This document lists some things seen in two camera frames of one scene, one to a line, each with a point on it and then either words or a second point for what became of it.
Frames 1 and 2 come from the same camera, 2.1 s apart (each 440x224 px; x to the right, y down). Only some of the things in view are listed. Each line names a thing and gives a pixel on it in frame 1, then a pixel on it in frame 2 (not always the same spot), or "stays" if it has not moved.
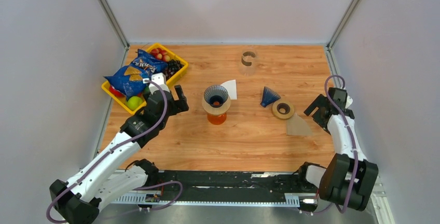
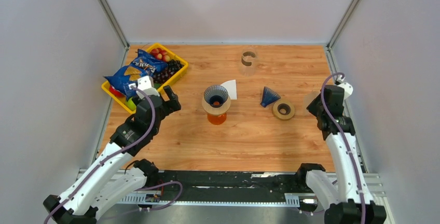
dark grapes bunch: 173,67 stays
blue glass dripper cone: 216,95 stays
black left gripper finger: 182,104 to 174,102
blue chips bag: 129,81 stays
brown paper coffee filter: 296,126 to 308,96
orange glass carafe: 218,119 stays
